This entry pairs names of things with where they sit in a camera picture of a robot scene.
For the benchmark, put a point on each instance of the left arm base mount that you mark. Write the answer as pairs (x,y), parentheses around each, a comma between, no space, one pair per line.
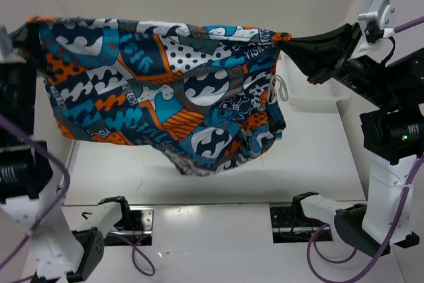
(138,229)

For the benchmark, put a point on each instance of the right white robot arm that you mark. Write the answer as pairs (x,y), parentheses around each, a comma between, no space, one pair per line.
(393,136)

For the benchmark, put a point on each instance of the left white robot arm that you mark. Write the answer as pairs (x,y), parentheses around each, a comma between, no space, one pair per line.
(33,182)

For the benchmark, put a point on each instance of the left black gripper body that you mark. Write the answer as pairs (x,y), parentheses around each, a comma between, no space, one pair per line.
(34,57)

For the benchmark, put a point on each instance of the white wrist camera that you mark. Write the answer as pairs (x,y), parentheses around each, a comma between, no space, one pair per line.
(376,24)
(6,46)

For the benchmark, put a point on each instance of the patterned blue orange shorts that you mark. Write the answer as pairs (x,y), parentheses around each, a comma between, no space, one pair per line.
(204,97)

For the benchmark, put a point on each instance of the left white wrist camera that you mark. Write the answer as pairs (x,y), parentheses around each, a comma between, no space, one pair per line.
(6,46)

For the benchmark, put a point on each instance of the aluminium table edge rail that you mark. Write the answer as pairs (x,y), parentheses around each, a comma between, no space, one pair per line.
(69,163)

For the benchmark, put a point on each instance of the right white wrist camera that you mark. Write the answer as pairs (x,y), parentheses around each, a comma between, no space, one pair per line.
(376,24)

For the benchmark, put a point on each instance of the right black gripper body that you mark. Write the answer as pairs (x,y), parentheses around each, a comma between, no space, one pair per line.
(362,73)

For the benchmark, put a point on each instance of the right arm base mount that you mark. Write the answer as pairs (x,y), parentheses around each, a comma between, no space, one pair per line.
(286,228)

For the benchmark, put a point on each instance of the white plastic basket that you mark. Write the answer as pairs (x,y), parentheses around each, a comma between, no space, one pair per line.
(308,96)

